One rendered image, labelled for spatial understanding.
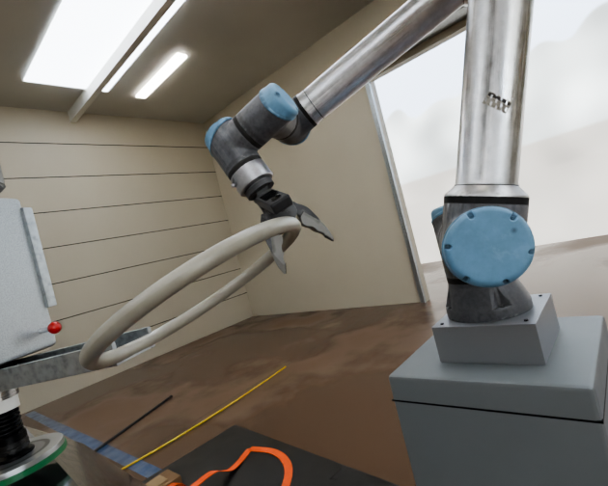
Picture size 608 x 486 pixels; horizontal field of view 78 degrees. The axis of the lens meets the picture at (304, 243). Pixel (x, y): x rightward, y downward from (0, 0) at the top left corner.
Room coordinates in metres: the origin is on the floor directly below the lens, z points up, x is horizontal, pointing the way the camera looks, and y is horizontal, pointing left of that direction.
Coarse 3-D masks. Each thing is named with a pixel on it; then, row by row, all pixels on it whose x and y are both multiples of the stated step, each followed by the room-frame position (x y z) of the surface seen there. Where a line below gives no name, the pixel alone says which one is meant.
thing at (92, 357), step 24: (288, 216) 0.71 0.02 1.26; (240, 240) 0.58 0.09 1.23; (288, 240) 0.86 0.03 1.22; (192, 264) 0.54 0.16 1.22; (216, 264) 0.56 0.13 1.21; (264, 264) 0.96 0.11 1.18; (168, 288) 0.53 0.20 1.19; (120, 312) 0.54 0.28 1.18; (144, 312) 0.54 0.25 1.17; (192, 312) 0.96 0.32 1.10; (96, 336) 0.56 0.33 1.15; (144, 336) 0.87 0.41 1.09; (168, 336) 0.92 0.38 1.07; (96, 360) 0.60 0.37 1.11; (120, 360) 0.77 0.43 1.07
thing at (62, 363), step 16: (128, 336) 0.90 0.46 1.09; (48, 352) 0.97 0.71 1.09; (64, 352) 0.96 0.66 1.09; (16, 368) 0.86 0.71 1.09; (32, 368) 0.84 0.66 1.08; (48, 368) 0.83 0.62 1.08; (64, 368) 0.82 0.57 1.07; (80, 368) 0.80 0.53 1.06; (0, 384) 0.87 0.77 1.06; (16, 384) 0.86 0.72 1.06; (32, 384) 0.85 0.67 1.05
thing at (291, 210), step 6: (264, 180) 0.84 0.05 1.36; (270, 180) 0.85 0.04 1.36; (252, 186) 0.83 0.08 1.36; (258, 186) 0.83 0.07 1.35; (264, 186) 0.85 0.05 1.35; (270, 186) 0.88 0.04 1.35; (246, 192) 0.85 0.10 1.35; (252, 192) 0.84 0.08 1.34; (258, 192) 0.85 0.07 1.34; (252, 198) 0.87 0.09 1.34; (258, 204) 0.89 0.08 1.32; (264, 210) 0.83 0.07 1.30; (288, 210) 0.83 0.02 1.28; (294, 210) 0.84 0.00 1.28; (264, 216) 0.83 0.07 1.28; (270, 216) 0.82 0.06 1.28; (276, 216) 0.83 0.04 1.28; (282, 216) 0.83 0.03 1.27; (294, 216) 0.83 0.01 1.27
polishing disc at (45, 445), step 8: (56, 432) 1.06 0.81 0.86; (32, 440) 1.05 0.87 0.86; (40, 440) 1.03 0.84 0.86; (48, 440) 1.01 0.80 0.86; (56, 440) 1.00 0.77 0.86; (64, 440) 1.01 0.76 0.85; (40, 448) 0.97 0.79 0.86; (48, 448) 0.95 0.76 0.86; (56, 448) 0.96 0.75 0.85; (24, 456) 0.94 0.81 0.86; (32, 456) 0.93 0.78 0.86; (40, 456) 0.92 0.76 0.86; (8, 464) 0.92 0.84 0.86; (16, 464) 0.91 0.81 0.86; (24, 464) 0.89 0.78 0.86; (32, 464) 0.90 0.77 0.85; (0, 472) 0.88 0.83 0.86; (8, 472) 0.87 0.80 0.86; (16, 472) 0.88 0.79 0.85; (0, 480) 0.87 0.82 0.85
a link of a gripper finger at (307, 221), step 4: (304, 212) 0.84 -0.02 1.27; (304, 216) 0.84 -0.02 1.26; (308, 216) 0.84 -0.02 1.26; (300, 220) 0.85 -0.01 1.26; (304, 220) 0.84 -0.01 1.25; (308, 220) 0.84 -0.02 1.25; (312, 220) 0.84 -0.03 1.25; (316, 220) 0.84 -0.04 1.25; (304, 224) 0.83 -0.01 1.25; (308, 224) 0.84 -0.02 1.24; (312, 224) 0.84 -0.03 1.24; (316, 224) 0.84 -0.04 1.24; (320, 224) 0.84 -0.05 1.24; (312, 228) 0.85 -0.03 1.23; (316, 228) 0.84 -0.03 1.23; (320, 228) 0.84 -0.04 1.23; (324, 228) 0.84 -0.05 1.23; (320, 232) 0.85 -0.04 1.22; (324, 232) 0.84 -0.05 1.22; (328, 232) 0.84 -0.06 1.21; (324, 236) 0.85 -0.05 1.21; (328, 236) 0.84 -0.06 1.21; (332, 236) 0.85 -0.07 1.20; (332, 240) 0.85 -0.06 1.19
